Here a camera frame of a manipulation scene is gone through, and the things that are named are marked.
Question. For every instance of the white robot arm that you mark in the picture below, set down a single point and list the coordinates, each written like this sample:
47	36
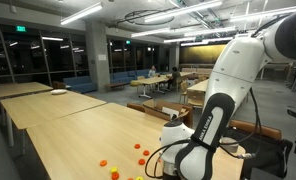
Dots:
234	83

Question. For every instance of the wooden dining table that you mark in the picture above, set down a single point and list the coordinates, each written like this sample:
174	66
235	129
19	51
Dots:
153	80

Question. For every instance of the yellow pouf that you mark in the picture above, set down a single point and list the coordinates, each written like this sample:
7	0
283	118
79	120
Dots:
135	83

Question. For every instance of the seated person light shirt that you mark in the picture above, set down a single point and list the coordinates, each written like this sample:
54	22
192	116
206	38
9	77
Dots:
152	71

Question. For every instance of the long blue sofa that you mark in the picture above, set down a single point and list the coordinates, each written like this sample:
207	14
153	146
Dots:
121	76

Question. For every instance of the seated person dark clothes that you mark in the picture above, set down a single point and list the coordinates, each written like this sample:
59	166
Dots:
175	76

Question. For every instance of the low wooden bench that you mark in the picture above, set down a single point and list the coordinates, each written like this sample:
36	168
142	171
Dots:
115	84

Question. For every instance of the wooden chair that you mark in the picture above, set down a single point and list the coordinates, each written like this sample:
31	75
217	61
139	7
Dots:
184	90

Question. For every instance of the small green exit sign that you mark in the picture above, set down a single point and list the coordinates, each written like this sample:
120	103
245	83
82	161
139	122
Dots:
128	42

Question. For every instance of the white paper notice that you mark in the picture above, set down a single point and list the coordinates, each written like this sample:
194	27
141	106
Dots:
102	57

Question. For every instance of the linear ceiling light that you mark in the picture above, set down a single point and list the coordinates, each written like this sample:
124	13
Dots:
83	12
151	32
184	10
254	15

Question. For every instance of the yellow plastic disc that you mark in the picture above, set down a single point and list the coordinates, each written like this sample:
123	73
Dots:
113	169
139	178

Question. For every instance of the white plate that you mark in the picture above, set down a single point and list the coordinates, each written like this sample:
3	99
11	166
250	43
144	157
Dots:
58	91

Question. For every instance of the wooden table with plate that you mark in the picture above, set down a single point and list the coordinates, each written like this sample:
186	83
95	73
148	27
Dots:
48	106

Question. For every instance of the black bag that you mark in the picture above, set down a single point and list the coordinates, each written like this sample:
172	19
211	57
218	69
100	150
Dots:
268	153

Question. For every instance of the grey duct tape roll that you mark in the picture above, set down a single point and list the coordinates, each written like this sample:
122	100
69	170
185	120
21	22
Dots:
234	144

